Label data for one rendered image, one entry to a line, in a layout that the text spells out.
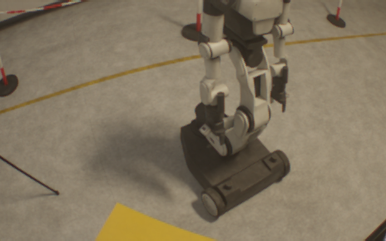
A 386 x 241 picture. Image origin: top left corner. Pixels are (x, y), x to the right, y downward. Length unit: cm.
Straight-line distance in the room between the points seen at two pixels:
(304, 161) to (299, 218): 50
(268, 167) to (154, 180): 72
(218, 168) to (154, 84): 101
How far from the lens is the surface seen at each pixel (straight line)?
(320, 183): 259
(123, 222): 55
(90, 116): 282
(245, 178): 223
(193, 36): 349
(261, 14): 158
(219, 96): 171
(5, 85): 343
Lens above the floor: 201
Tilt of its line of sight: 46 degrees down
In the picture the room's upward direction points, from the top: 3 degrees clockwise
